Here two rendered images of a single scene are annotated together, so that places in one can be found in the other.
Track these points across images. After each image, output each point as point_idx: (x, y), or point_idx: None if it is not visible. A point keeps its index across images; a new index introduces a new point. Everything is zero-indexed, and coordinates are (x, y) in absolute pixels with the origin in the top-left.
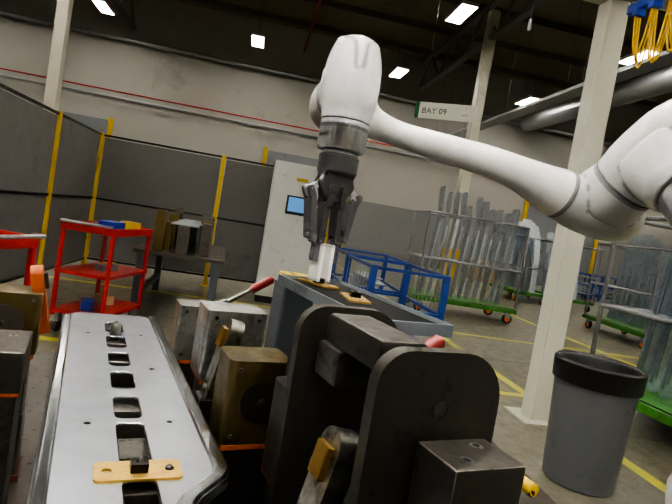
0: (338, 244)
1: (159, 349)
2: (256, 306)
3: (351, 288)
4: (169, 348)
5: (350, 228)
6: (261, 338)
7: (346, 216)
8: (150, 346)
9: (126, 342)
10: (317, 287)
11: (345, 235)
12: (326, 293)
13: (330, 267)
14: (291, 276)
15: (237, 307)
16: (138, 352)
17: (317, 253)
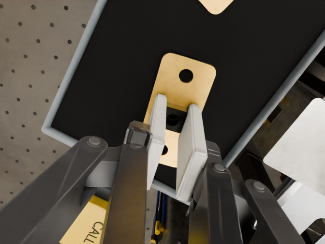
0: (146, 133)
1: (291, 199)
2: (273, 150)
3: (77, 68)
4: (285, 194)
5: (52, 169)
6: (302, 85)
7: (42, 240)
8: (291, 211)
9: (304, 230)
10: (210, 88)
11: (90, 155)
12: (275, 17)
13: (161, 109)
14: (170, 190)
15: (322, 151)
16: (323, 199)
17: (207, 152)
